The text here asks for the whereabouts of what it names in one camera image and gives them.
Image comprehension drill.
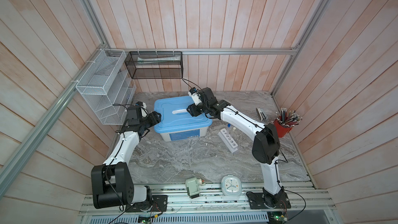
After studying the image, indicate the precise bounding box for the blue plastic bin lid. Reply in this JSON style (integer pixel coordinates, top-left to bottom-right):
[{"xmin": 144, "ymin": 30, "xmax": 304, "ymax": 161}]
[{"xmin": 154, "ymin": 96, "xmax": 212, "ymax": 134}]

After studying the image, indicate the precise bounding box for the white test tube rack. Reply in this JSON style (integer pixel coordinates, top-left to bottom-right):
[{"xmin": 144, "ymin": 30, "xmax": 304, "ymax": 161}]
[{"xmin": 218, "ymin": 128, "xmax": 238, "ymax": 153}]

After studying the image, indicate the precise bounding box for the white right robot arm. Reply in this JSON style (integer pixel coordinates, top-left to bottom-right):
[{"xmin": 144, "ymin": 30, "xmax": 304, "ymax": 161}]
[{"xmin": 187, "ymin": 87, "xmax": 284, "ymax": 204}]

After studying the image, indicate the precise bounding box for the white analog alarm clock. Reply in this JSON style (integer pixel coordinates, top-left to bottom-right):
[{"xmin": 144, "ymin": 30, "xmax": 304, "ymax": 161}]
[{"xmin": 221, "ymin": 175, "xmax": 242, "ymax": 197}]

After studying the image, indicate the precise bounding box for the red pencil cup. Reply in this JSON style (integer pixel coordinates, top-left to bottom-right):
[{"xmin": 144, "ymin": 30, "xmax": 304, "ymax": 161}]
[{"xmin": 273, "ymin": 108, "xmax": 302, "ymax": 138}]

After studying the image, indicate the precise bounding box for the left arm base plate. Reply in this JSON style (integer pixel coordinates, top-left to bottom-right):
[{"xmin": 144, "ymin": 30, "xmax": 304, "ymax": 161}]
[{"xmin": 127, "ymin": 195, "xmax": 168, "ymax": 213}]

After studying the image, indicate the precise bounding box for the white plastic storage bin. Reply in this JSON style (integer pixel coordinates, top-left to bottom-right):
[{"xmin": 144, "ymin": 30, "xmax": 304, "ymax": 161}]
[{"xmin": 154, "ymin": 120, "xmax": 212, "ymax": 142}]

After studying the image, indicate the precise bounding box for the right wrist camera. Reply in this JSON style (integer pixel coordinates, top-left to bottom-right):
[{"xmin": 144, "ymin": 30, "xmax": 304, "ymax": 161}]
[{"xmin": 189, "ymin": 88, "xmax": 199, "ymax": 97}]

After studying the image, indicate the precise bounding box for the black mesh wall basket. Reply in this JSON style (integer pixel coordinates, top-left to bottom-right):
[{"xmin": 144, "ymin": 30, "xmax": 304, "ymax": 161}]
[{"xmin": 124, "ymin": 51, "xmax": 183, "ymax": 79}]

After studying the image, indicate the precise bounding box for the white mesh wall shelf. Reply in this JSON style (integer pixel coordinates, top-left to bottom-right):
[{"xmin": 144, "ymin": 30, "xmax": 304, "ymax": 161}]
[{"xmin": 76, "ymin": 49, "xmax": 136, "ymax": 125}]

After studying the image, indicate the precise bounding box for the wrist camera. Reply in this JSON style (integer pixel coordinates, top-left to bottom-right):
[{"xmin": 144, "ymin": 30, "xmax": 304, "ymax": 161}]
[
  {"xmin": 135, "ymin": 101, "xmax": 147, "ymax": 108},
  {"xmin": 189, "ymin": 88, "xmax": 199, "ymax": 97}
]

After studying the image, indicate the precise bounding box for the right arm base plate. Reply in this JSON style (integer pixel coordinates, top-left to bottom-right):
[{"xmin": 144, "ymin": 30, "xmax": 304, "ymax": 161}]
[{"xmin": 246, "ymin": 191, "xmax": 291, "ymax": 209}]

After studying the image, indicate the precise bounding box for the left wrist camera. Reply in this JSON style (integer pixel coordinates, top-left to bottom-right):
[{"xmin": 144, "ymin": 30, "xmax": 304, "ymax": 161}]
[{"xmin": 135, "ymin": 101, "xmax": 147, "ymax": 108}]

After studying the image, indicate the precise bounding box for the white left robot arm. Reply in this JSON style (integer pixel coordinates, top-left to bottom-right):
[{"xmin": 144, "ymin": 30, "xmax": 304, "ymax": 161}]
[{"xmin": 91, "ymin": 102, "xmax": 161, "ymax": 212}]

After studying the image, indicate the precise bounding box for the white green timer device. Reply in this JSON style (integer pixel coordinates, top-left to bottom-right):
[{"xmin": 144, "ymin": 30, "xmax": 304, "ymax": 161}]
[{"xmin": 185, "ymin": 177, "xmax": 205, "ymax": 199}]

